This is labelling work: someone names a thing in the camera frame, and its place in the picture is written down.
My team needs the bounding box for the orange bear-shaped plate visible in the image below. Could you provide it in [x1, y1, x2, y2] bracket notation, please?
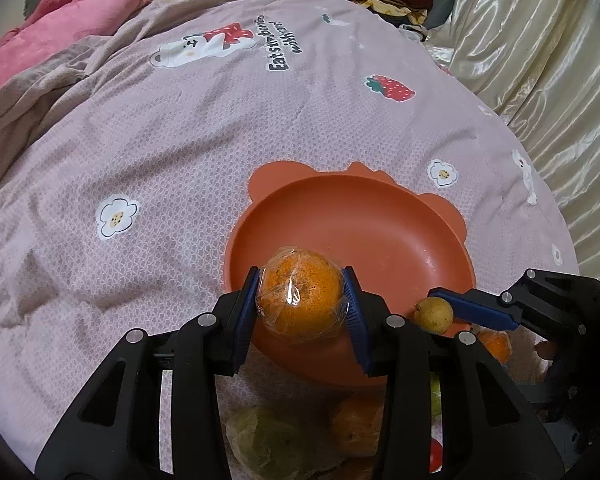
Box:
[223, 160, 477, 390]

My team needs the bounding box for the small yellow-green fruit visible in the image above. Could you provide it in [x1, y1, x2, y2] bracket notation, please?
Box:
[413, 297, 454, 335]

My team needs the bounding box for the pink blanket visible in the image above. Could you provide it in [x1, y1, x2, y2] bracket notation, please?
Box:
[0, 0, 151, 89]

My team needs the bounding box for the pink printed bed quilt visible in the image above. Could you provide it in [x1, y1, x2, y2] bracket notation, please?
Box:
[0, 0, 578, 466]

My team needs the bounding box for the orange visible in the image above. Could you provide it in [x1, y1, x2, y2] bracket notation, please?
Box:
[330, 396, 384, 457]
[256, 246, 349, 344]
[474, 327, 513, 365]

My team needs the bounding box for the cream satin curtain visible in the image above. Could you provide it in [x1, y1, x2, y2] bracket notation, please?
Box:
[428, 0, 600, 280]

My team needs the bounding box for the green apple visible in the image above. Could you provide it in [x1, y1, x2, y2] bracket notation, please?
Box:
[430, 374, 442, 418]
[225, 405, 344, 479]

